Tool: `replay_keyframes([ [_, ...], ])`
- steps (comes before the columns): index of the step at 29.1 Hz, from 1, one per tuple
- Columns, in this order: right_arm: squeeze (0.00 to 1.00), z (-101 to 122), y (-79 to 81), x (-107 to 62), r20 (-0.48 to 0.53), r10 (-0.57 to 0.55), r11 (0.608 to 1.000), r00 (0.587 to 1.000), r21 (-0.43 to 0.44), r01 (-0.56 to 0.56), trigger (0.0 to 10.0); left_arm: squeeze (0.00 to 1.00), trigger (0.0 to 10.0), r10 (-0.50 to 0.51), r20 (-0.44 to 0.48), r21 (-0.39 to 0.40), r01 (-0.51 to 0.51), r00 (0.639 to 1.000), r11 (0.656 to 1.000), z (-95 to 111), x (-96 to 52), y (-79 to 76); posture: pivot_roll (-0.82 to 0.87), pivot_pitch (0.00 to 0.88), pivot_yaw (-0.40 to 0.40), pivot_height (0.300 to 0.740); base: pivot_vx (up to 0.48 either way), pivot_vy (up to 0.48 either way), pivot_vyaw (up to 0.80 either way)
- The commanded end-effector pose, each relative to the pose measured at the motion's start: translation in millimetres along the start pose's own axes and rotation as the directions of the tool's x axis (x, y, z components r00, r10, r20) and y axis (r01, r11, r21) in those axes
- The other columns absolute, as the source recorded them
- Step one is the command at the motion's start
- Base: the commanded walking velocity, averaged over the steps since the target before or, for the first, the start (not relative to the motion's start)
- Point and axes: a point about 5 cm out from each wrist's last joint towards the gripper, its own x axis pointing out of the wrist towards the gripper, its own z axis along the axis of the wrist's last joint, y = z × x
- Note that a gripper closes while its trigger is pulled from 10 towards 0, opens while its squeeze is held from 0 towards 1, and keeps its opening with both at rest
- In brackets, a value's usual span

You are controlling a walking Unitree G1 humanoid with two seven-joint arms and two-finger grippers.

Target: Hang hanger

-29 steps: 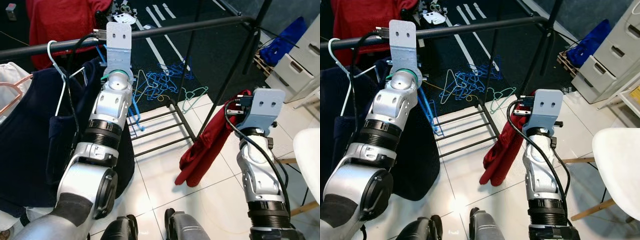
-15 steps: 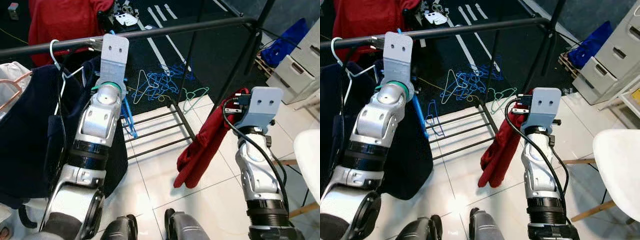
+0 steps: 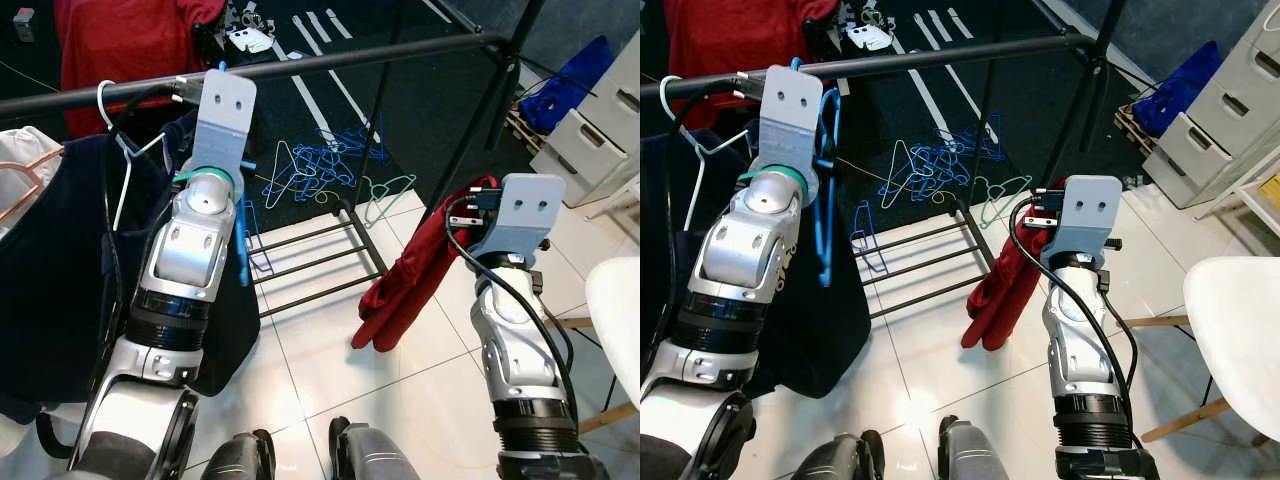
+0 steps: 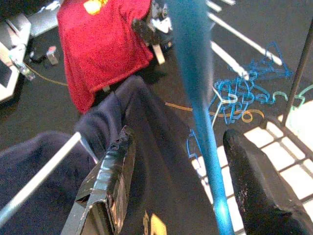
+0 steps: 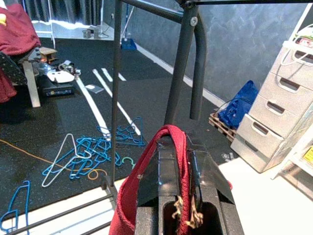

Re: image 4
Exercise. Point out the blue plastic hanger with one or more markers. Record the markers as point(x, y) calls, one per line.
point(195, 61)

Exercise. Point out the white and black device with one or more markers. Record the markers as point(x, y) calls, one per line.
point(161, 24)

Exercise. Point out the black shirt with print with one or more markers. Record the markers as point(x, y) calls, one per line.
point(156, 151)

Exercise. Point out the red shirt with yellow print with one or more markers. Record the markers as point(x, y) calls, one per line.
point(102, 54)

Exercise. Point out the black clothes rack post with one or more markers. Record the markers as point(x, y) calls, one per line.
point(298, 73)

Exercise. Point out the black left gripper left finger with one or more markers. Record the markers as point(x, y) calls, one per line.
point(107, 186)

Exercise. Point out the navy shirt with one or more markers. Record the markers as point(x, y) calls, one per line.
point(36, 215)

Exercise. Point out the grey box with red top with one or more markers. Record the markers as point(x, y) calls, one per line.
point(52, 56)

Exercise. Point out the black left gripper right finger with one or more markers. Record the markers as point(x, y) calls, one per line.
point(259, 191)

